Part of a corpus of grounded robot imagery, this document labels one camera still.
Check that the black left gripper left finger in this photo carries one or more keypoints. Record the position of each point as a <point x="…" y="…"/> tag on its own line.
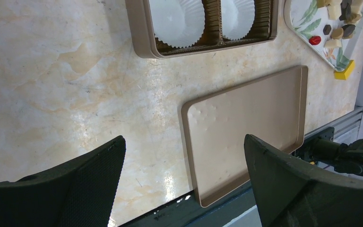
<point x="77" y="193"/>

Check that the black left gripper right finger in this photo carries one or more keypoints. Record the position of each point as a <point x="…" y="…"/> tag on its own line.
<point x="290" y="192"/>

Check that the gold box lid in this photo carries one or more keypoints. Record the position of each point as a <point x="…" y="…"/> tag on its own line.
<point x="214" y="127"/>

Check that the brown chocolate box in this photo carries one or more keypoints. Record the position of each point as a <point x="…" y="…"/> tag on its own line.
<point x="146" y="45"/>

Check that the yellow block near tray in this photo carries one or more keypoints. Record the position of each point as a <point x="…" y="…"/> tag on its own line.
<point x="344" y="75"/>

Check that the red lips candy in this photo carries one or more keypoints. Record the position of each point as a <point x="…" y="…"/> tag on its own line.
<point x="315" y="40"/>

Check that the floral white serving tray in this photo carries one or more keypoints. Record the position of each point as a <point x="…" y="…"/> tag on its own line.
<point x="338" y="22"/>

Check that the white paper cup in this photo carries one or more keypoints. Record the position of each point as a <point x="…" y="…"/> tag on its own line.
<point x="237" y="18"/>
<point x="178" y="23"/>

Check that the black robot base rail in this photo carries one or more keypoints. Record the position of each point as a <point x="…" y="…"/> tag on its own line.
<point x="239" y="208"/>

